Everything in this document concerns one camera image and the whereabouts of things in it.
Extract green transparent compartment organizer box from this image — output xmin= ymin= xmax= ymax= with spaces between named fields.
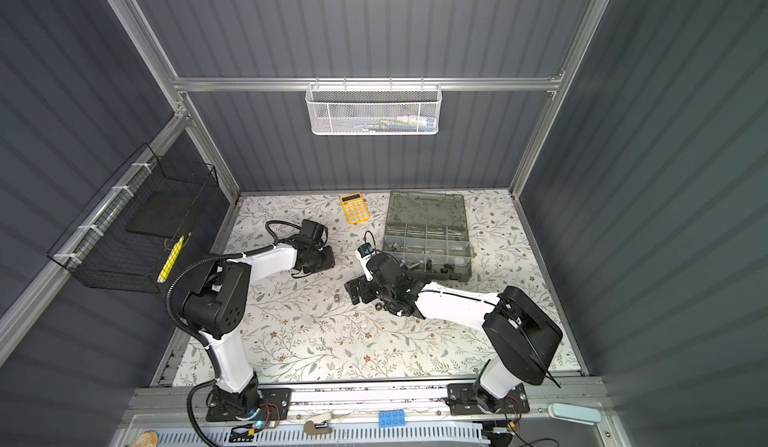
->
xmin=381 ymin=191 xmax=472 ymax=282

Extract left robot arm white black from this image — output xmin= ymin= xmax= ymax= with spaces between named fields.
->
xmin=171 ymin=219 xmax=335 ymax=417

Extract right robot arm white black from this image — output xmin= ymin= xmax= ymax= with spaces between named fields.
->
xmin=345 ymin=243 xmax=563 ymax=413

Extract yellow calculator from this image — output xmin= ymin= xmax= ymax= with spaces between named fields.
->
xmin=340 ymin=193 xmax=370 ymax=225

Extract floral patterned table mat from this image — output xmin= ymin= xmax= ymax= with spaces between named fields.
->
xmin=226 ymin=190 xmax=559 ymax=383

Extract black bolts in box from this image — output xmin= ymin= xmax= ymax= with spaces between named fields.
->
xmin=409 ymin=258 xmax=455 ymax=275

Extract blue toy brick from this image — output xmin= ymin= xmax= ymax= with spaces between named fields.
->
xmin=378 ymin=410 xmax=406 ymax=428

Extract light blue oblong case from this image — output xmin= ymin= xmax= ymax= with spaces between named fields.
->
xmin=547 ymin=403 xmax=603 ymax=425

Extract black corrugated cable conduit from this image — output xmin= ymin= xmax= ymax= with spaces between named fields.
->
xmin=165 ymin=220 xmax=301 ymax=447

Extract white wire mesh basket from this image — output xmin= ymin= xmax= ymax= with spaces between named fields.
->
xmin=305 ymin=82 xmax=443 ymax=136

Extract black wire mesh basket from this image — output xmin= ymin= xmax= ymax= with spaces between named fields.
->
xmin=48 ymin=148 xmax=219 ymax=294

